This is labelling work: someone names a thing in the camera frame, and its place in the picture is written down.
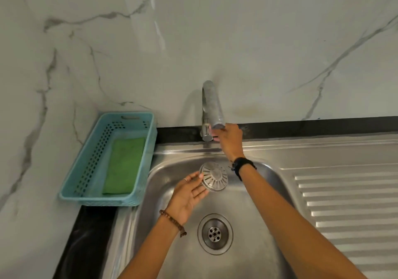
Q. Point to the person's left hand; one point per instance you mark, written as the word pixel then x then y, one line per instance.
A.
pixel 186 199

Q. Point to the person's right hand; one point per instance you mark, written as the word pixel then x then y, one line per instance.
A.
pixel 231 142

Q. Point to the round metal drain strainer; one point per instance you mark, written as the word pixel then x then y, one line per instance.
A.
pixel 216 176

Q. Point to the chrome faucet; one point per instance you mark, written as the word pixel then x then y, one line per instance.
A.
pixel 214 104

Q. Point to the stainless steel sink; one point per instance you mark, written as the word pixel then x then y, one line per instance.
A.
pixel 280 157

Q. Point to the green cleaning cloth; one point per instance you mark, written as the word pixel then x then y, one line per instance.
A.
pixel 124 166

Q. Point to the teal plastic basket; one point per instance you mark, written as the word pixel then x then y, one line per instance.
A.
pixel 84 163

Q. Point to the person's right forearm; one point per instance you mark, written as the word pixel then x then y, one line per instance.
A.
pixel 295 232

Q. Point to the person's left forearm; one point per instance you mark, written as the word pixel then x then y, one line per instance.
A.
pixel 149 254

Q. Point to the black wristband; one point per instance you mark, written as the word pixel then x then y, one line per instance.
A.
pixel 244 165

